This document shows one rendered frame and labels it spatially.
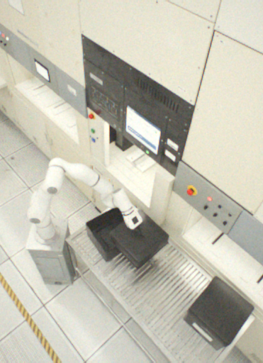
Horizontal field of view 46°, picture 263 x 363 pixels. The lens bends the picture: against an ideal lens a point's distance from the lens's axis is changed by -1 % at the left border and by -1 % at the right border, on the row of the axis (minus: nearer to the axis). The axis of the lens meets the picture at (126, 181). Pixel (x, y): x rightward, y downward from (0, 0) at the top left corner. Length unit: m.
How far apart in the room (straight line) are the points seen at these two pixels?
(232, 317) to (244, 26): 1.53
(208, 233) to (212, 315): 0.63
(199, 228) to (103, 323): 1.22
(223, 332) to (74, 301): 1.48
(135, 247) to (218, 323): 0.66
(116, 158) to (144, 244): 0.94
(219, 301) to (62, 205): 2.06
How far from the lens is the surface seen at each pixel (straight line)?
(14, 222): 3.49
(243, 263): 2.37
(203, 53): 1.41
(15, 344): 3.05
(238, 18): 1.29
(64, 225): 2.47
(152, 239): 2.07
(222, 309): 2.05
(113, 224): 2.44
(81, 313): 3.00
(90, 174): 1.75
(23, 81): 3.69
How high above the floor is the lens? 2.89
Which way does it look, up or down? 53 degrees down
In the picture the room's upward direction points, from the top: 3 degrees clockwise
